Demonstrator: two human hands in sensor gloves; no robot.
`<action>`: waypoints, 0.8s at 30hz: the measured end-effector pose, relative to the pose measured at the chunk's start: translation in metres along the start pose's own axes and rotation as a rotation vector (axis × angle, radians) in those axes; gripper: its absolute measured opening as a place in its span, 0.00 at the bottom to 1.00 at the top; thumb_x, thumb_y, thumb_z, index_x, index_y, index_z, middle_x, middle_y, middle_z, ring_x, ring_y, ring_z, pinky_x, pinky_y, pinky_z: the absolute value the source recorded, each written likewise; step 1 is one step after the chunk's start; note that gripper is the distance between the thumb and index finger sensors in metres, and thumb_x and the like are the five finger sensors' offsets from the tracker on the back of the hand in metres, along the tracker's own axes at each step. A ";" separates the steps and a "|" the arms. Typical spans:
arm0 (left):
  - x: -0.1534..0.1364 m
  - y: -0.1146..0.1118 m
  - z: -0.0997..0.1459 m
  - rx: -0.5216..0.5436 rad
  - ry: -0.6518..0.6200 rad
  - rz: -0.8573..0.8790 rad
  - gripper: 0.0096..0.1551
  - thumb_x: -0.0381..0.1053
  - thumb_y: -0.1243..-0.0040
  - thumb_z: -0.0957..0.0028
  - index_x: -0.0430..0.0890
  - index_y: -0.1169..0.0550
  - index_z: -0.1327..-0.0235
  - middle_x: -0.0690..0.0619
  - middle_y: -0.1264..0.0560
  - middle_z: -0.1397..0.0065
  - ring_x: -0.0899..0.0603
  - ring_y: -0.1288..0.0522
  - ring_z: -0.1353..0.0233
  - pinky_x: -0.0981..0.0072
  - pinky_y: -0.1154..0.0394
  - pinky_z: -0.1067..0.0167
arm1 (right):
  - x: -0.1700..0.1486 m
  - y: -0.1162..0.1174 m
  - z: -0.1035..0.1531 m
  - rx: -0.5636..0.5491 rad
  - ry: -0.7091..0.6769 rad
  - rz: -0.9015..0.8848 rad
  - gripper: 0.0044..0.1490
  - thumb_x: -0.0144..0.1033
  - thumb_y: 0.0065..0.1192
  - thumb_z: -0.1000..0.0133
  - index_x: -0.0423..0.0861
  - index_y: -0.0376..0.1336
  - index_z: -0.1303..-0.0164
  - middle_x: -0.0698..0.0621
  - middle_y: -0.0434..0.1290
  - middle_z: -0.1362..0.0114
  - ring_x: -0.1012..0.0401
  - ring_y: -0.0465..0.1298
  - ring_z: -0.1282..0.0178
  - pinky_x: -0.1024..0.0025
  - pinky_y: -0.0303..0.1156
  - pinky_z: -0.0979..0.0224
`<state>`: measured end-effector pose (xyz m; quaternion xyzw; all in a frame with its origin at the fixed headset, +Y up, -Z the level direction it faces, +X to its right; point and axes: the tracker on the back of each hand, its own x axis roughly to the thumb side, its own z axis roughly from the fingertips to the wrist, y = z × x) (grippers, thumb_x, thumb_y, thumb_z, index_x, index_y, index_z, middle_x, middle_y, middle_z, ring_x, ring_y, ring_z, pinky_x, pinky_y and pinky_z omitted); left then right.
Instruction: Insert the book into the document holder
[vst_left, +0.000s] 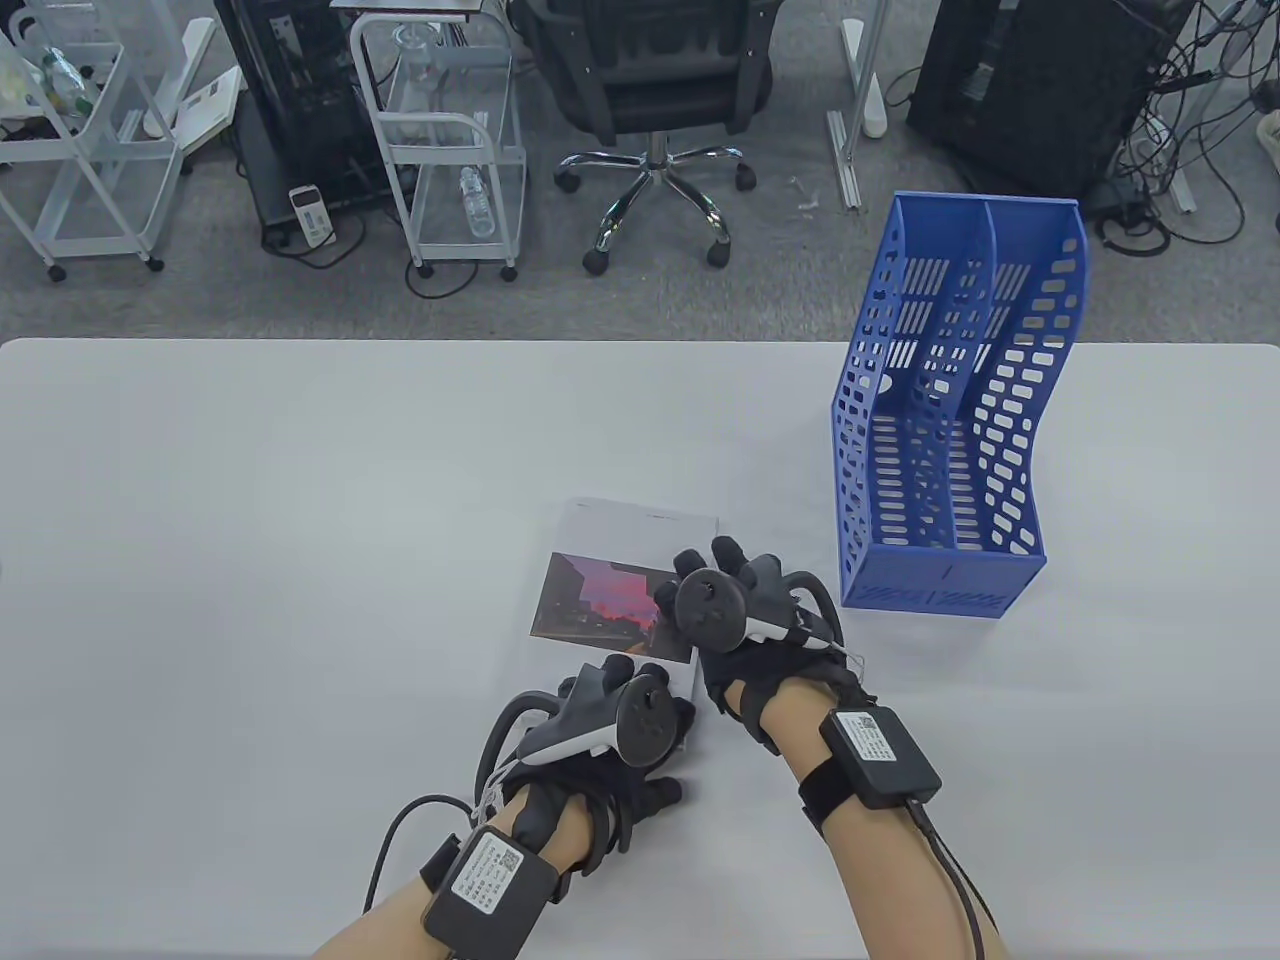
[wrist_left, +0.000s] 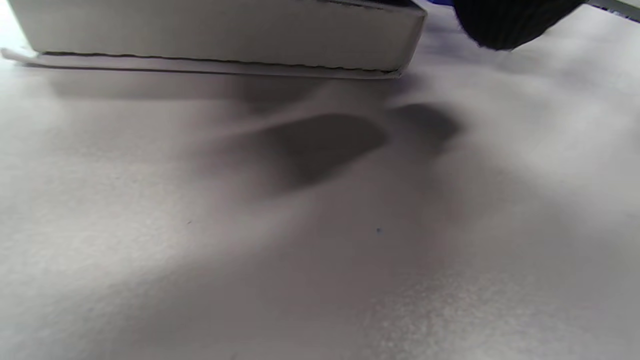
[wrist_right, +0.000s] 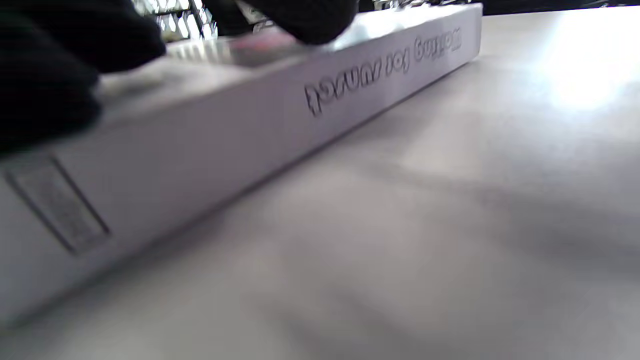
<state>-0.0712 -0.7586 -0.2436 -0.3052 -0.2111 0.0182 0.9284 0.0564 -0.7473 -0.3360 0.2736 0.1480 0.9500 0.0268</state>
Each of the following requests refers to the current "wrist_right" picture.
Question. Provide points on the person's right hand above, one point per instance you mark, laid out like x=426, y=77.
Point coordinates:
x=55, y=55

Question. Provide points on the white keyboard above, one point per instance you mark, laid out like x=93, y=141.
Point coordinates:
x=175, y=17

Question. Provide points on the white cardboard box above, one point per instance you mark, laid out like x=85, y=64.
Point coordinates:
x=210, y=130

